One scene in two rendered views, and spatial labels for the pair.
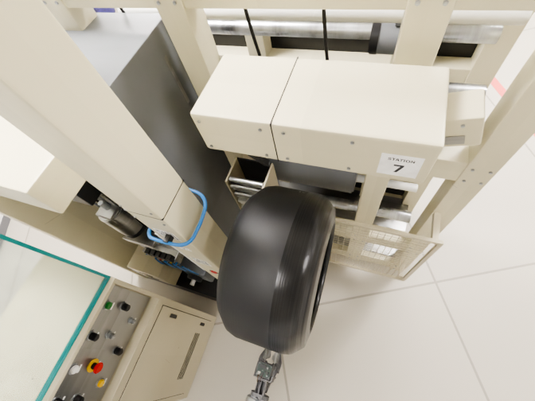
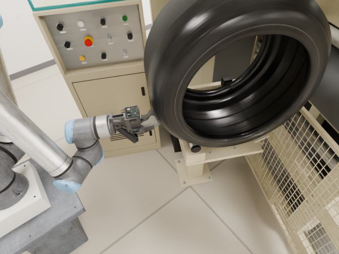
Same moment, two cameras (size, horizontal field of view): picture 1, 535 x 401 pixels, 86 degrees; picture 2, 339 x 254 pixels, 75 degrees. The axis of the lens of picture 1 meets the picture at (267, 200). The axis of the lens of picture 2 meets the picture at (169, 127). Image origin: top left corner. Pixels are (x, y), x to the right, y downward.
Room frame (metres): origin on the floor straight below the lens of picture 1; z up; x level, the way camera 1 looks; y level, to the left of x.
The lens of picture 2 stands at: (-0.29, -0.34, 1.66)
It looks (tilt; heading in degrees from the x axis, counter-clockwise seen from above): 47 degrees down; 48
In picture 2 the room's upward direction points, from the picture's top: 5 degrees counter-clockwise
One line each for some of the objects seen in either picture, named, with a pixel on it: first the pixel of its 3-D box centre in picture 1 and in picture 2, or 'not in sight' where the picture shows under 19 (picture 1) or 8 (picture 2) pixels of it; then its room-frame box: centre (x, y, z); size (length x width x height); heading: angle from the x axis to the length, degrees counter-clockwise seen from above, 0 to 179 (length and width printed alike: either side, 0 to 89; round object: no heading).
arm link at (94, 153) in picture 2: not in sight; (89, 151); (-0.16, 0.32, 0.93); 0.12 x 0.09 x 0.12; 29
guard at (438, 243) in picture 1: (337, 244); (287, 171); (0.52, -0.30, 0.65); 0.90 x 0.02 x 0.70; 55
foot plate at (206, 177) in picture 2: not in sight; (193, 169); (0.51, 0.30, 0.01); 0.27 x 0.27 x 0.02; 55
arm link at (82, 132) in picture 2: not in sight; (82, 130); (-0.14, 0.33, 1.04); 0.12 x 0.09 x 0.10; 145
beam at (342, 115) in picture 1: (313, 113); not in sight; (0.55, -0.20, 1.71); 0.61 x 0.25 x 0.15; 55
